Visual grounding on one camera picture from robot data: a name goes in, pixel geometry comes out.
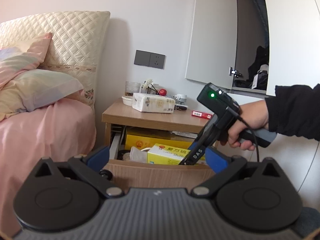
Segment white flower decoration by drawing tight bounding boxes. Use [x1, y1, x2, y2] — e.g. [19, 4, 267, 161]
[140, 79, 158, 95]

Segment black right sleeve forearm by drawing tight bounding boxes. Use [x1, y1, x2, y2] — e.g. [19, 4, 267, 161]
[265, 85, 320, 141]

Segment white face mask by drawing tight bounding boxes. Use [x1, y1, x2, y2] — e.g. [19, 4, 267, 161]
[130, 147, 150, 163]

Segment person right hand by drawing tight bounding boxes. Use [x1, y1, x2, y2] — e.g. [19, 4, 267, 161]
[220, 99, 270, 151]

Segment white cabinet door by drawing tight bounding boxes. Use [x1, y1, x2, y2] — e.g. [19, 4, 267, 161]
[265, 0, 319, 95]
[185, 0, 238, 89]

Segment black car key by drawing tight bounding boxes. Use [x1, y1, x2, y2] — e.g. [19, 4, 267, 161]
[174, 104, 188, 111]

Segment black clothes in cabinet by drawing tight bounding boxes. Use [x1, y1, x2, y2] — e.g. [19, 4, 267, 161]
[234, 46, 270, 89]

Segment white bowl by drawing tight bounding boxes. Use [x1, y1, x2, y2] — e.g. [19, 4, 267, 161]
[121, 96, 133, 107]

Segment pink bed sheet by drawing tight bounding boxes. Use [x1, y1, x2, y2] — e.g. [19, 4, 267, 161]
[1, 98, 96, 236]

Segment white tissue pack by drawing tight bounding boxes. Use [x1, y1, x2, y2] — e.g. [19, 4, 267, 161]
[132, 93, 175, 114]

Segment red cigarette pack on top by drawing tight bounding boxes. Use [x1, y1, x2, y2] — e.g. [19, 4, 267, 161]
[191, 111, 213, 120]

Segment pink patterned pillow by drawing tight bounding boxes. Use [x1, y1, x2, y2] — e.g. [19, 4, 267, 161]
[1, 33, 52, 89]

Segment metal cabinet hinge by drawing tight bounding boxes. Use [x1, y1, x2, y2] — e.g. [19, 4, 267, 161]
[228, 67, 243, 78]

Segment white right cabinet door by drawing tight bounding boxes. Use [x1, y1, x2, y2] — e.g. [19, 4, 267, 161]
[265, 0, 319, 95]

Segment white upper cabinet door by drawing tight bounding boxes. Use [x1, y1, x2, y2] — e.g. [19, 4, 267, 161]
[185, 0, 238, 89]

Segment wooden nightstand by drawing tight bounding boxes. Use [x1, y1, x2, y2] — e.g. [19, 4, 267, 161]
[101, 98, 208, 148]

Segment pastel striped pillow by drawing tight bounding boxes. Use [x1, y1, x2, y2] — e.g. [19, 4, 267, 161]
[1, 69, 84, 120]

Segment red round ornament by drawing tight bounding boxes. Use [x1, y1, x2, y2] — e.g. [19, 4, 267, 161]
[158, 88, 167, 96]

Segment wooden nightstand drawer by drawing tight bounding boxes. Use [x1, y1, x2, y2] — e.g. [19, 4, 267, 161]
[104, 136, 214, 192]

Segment cream quilted headboard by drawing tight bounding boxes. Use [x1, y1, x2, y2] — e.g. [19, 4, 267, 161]
[1, 11, 111, 108]

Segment large yellow box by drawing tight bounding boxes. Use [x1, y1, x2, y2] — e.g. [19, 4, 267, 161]
[124, 127, 194, 150]

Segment yellow white medicine box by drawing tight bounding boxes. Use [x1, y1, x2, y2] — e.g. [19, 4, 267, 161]
[147, 144, 190, 165]

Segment clear drinking glass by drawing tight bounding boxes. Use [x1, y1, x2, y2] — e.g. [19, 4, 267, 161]
[125, 81, 141, 96]

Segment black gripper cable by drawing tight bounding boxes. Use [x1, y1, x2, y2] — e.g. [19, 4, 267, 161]
[237, 115, 260, 163]

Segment white plug adapter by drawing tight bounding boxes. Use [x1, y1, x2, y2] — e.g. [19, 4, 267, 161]
[173, 94, 187, 104]

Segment grey wall socket panel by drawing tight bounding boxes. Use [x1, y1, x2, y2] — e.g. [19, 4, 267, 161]
[134, 50, 165, 69]

